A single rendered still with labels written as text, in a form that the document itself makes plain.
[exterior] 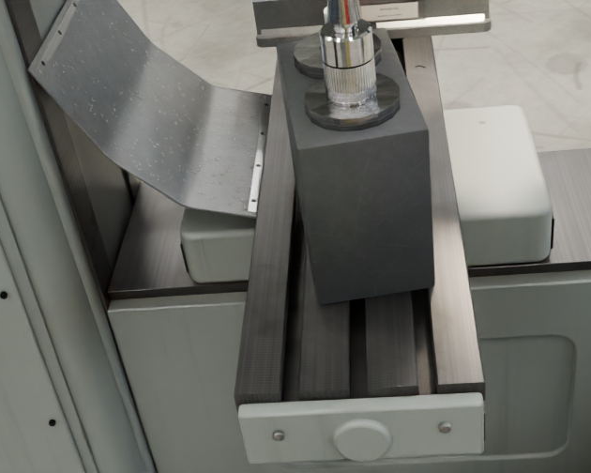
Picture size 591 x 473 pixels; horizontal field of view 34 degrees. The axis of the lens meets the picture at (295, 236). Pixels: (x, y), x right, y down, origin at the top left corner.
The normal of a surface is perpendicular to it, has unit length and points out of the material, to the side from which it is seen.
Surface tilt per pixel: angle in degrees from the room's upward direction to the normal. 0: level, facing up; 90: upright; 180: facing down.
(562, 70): 0
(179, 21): 0
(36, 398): 88
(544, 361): 90
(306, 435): 90
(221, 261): 90
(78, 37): 63
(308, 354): 0
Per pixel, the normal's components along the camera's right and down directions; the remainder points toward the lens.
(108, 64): 0.84, -0.41
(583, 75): -0.12, -0.79
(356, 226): 0.10, 0.59
